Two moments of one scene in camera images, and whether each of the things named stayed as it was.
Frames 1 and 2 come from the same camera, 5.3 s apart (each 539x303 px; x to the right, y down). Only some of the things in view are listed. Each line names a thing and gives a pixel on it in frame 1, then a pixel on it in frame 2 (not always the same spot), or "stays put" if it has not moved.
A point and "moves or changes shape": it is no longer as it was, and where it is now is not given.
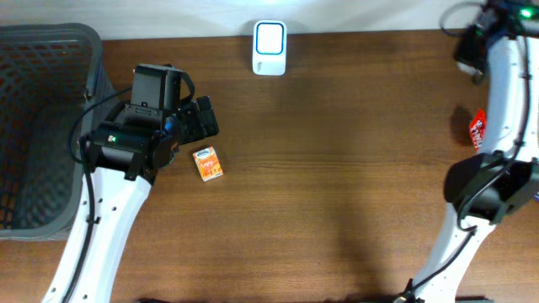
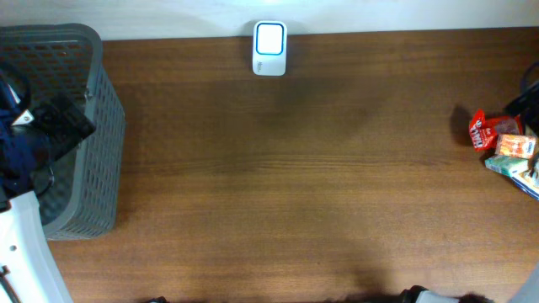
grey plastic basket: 54,89 stays put
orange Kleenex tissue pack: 208,163 moves or changes shape
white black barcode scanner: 269,48 stays put
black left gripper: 196,130 to 68,137
